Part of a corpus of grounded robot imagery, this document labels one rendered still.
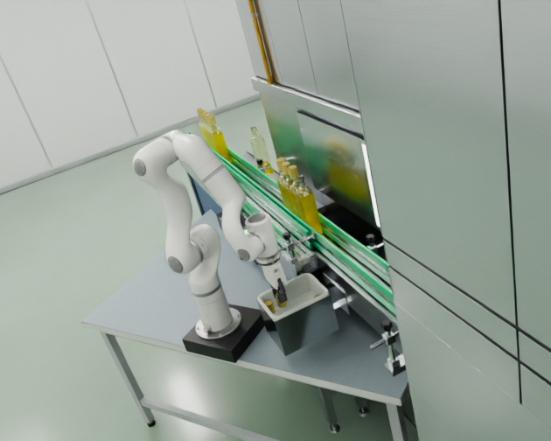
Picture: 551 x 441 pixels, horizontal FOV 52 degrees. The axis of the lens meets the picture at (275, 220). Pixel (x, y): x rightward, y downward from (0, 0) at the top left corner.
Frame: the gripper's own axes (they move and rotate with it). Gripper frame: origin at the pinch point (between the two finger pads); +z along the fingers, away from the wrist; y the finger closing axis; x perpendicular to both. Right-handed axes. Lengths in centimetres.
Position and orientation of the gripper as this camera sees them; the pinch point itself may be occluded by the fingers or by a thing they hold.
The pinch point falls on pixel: (279, 294)
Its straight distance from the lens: 199.1
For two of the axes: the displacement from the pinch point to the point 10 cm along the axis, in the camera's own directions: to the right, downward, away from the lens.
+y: -4.1, -3.4, 8.5
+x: -8.8, 3.9, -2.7
